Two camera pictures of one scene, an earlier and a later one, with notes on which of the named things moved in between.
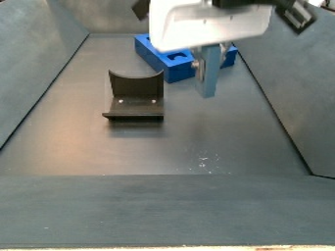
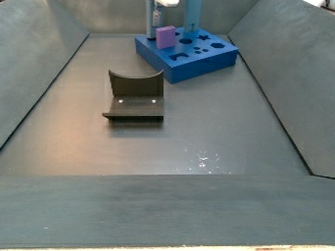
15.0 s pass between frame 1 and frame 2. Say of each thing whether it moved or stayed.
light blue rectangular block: moved
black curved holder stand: stayed
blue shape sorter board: stayed
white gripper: moved
